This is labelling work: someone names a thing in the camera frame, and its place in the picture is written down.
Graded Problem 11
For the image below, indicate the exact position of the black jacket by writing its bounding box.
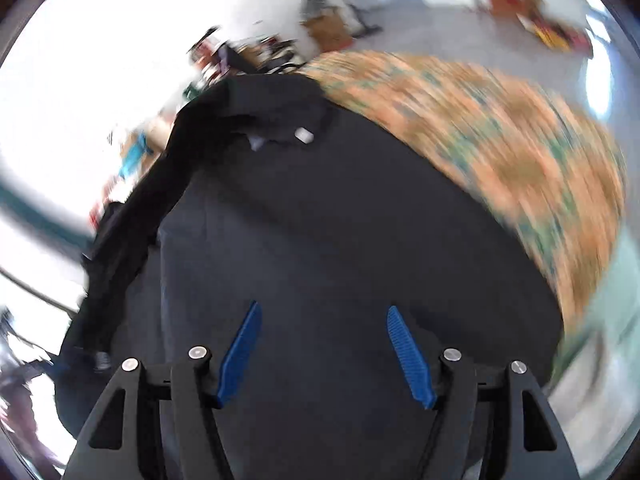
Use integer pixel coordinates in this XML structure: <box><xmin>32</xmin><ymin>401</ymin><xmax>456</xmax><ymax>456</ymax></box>
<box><xmin>54</xmin><ymin>75</ymin><xmax>562</xmax><ymax>479</ymax></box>

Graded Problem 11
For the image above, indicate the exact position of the dark teal curtain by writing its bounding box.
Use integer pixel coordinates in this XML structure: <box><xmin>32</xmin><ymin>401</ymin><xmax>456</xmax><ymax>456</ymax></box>
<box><xmin>0</xmin><ymin>180</ymin><xmax>92</xmax><ymax>250</ymax></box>

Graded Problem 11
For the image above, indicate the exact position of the sunflower pattern tablecloth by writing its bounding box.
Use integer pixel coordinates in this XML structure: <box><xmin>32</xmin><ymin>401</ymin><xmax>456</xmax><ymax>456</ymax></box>
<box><xmin>299</xmin><ymin>49</ymin><xmax>629</xmax><ymax>331</ymax></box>

